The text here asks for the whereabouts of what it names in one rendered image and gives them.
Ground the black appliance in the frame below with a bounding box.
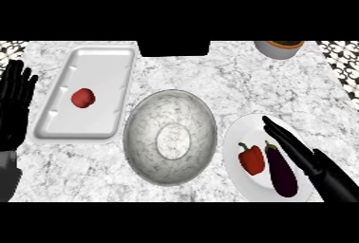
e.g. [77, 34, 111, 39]
[136, 40, 212, 58]

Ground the white round plate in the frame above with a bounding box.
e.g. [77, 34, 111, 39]
[222, 113, 318, 203]

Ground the dark purple eggplant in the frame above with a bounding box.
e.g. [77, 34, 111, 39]
[263, 140, 300, 198]

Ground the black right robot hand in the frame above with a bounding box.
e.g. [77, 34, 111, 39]
[262, 115, 359, 203]

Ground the grey pot with orange rim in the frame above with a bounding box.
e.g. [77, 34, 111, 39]
[253, 40, 306, 61]

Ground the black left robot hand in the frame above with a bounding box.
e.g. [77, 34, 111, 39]
[0, 59, 42, 153]

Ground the red bell pepper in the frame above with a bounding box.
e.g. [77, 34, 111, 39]
[237, 141, 266, 177]

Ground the red tomato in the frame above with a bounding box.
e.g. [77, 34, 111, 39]
[70, 87, 96, 109]

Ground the marble grey bowl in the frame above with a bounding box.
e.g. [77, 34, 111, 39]
[123, 88, 219, 187]

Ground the white rectangular tray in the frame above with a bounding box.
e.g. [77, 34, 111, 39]
[33, 46, 138, 142]

